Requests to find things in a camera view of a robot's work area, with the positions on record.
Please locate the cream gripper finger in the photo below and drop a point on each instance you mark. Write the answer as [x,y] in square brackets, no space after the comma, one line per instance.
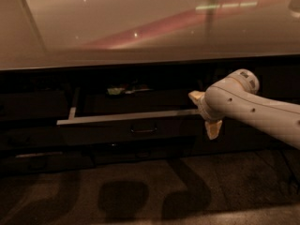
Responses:
[196,97]
[213,128]

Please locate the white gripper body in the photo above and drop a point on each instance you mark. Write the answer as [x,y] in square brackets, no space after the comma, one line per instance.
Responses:
[203,109]

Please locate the dark drawer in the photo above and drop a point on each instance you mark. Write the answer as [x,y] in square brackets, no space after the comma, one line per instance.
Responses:
[36,105]
[30,137]
[99,118]
[45,163]
[120,155]

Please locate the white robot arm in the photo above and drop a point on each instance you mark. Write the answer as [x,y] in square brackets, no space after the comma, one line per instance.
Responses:
[235,97]

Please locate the items inside top drawer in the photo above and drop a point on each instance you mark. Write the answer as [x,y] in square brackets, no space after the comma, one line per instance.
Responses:
[126,89]

